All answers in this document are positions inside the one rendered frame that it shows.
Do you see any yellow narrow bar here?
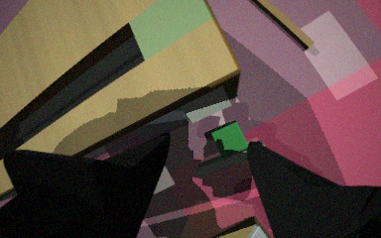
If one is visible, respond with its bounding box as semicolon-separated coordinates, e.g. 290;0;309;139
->
252;0;314;50

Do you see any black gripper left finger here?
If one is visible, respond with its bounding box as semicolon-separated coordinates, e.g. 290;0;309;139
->
3;133;171;238

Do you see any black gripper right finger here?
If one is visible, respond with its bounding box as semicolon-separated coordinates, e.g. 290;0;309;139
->
246;142;381;238

